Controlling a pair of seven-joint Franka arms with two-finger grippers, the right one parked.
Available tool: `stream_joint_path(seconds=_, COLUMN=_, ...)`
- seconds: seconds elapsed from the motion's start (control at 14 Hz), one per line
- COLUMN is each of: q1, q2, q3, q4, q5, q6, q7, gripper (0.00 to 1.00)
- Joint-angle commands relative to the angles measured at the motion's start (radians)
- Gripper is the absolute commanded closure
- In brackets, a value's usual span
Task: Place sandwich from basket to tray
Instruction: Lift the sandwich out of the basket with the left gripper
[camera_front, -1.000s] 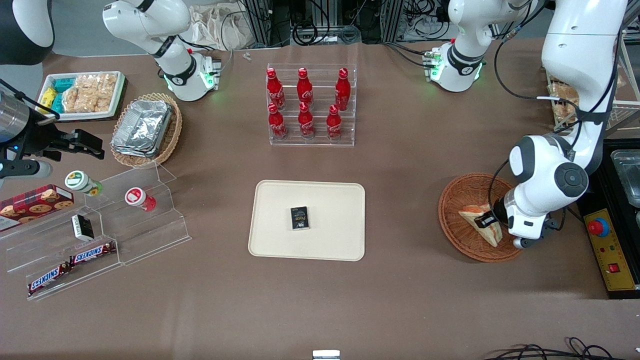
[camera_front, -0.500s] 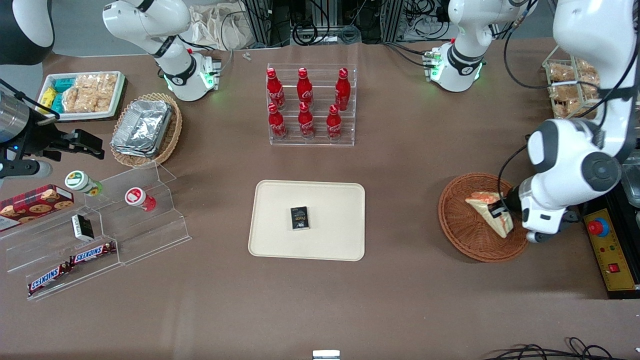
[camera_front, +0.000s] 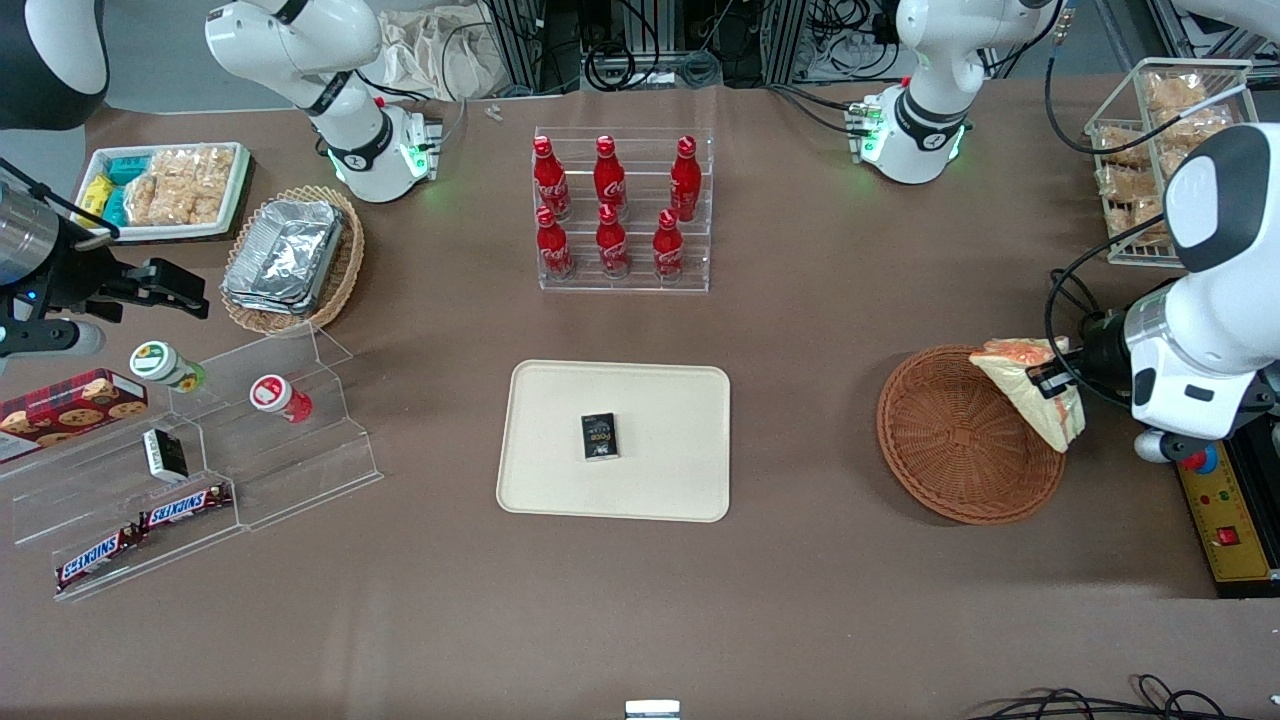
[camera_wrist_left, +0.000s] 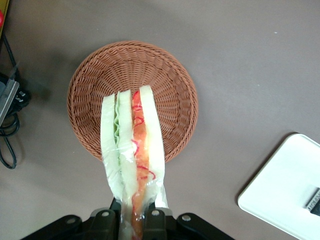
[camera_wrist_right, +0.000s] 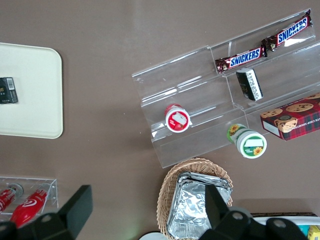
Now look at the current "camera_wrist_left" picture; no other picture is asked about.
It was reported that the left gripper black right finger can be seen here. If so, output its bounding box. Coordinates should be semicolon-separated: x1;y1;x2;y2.
142;202;174;240

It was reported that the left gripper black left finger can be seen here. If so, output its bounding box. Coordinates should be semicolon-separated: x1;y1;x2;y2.
89;196;123;240

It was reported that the triangle sandwich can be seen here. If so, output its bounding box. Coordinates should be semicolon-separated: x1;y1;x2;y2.
99;84;169;240

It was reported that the beige plastic tray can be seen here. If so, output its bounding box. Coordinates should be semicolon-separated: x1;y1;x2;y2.
237;132;320;240

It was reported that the round brown wicker basket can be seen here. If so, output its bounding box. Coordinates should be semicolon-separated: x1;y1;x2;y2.
66;40;199;164

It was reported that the metal equipment stand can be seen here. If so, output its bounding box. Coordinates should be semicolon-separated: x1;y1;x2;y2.
0;61;21;126

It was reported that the yellow emergency stop box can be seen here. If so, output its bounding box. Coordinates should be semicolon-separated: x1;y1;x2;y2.
0;0;12;42

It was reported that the black looped cable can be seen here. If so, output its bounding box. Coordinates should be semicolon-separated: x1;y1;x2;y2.
0;34;33;171

